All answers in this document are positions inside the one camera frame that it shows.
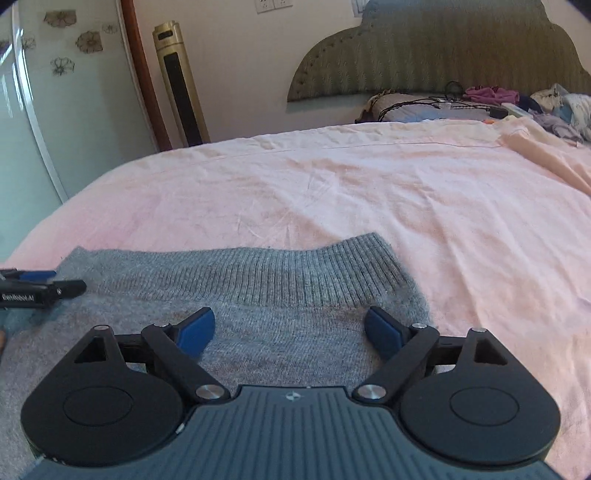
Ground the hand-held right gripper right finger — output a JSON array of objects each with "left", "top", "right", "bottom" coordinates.
[{"left": 352, "top": 305, "right": 509, "bottom": 407}]

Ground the patterned pillow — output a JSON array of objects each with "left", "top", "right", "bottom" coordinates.
[{"left": 355, "top": 92, "right": 445, "bottom": 125}]

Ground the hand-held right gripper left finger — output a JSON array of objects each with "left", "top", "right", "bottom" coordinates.
[{"left": 74, "top": 306, "right": 232, "bottom": 407}]

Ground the olive padded headboard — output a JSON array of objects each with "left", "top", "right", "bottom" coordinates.
[{"left": 287, "top": 0, "right": 591, "bottom": 103}]

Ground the brown wooden door frame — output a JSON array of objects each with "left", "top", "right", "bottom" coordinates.
[{"left": 120, "top": 0, "right": 173, "bottom": 153}]

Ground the gold tower fan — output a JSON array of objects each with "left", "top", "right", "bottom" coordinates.
[{"left": 153, "top": 20, "right": 211, "bottom": 150}]

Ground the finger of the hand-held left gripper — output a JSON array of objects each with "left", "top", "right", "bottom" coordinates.
[
  {"left": 50, "top": 279, "right": 88, "bottom": 301},
  {"left": 0, "top": 270, "right": 57, "bottom": 282}
]

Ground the pink bed sheet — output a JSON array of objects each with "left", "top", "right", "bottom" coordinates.
[{"left": 0, "top": 117, "right": 591, "bottom": 476}]

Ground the magenta cloth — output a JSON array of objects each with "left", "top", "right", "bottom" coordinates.
[{"left": 464, "top": 86, "right": 520, "bottom": 106}]

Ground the peach blanket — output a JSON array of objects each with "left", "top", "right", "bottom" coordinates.
[{"left": 501, "top": 117, "right": 591, "bottom": 195}]

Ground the grey sweater with navy sleeves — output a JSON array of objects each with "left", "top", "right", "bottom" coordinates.
[{"left": 0, "top": 233, "right": 433, "bottom": 480}]

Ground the black cable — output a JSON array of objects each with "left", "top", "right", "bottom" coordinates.
[{"left": 382, "top": 80, "right": 505, "bottom": 117}]

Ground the frosted glass sliding door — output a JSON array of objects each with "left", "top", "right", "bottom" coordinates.
[{"left": 0, "top": 0, "right": 160, "bottom": 264}]

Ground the pile of light clothes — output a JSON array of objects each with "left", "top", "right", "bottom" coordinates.
[{"left": 516, "top": 82, "right": 591, "bottom": 142}]

